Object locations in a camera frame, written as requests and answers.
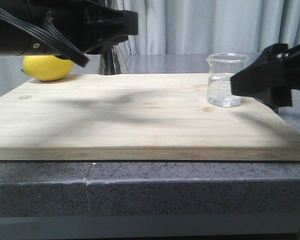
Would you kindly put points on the glass measuring beaker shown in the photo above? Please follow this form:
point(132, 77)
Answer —
point(222, 66)

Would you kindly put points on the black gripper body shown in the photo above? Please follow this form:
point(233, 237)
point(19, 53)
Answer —
point(43, 27)

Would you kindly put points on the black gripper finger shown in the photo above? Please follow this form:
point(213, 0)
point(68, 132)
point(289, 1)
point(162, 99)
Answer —
point(271, 77)
point(105, 27)

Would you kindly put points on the wooden cutting board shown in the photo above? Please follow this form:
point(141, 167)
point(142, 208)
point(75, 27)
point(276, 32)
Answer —
point(142, 117)

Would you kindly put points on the yellow lemon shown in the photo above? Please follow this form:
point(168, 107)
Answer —
point(46, 67)

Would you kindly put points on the grey curtain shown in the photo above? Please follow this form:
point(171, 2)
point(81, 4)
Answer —
point(209, 26)

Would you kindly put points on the steel cocktail jigger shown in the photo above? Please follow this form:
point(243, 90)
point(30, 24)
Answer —
point(115, 59)

